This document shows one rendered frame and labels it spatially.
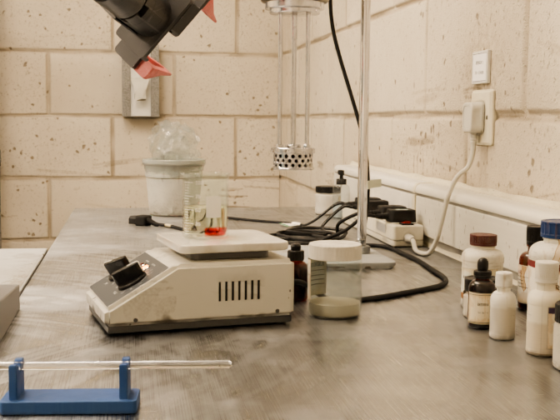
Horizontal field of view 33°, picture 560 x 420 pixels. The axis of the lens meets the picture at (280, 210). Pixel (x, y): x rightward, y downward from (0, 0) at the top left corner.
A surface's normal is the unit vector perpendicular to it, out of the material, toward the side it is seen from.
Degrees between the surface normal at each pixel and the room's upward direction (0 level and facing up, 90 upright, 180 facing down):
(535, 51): 90
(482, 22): 90
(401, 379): 0
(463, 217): 90
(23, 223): 90
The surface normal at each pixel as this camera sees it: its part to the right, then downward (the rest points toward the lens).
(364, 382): 0.01, -1.00
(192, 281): 0.34, 0.09
